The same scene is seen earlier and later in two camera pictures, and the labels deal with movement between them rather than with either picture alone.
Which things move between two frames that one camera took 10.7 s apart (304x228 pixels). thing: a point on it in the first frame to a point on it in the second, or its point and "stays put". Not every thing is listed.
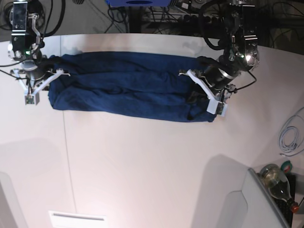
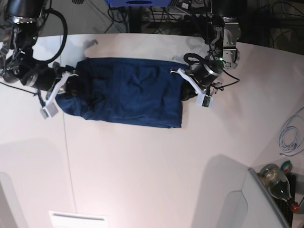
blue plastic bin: [138, 3] stays put
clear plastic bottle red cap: [278, 184] stays put
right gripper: [218, 79] to [205, 73]
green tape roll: [286, 166] stays put
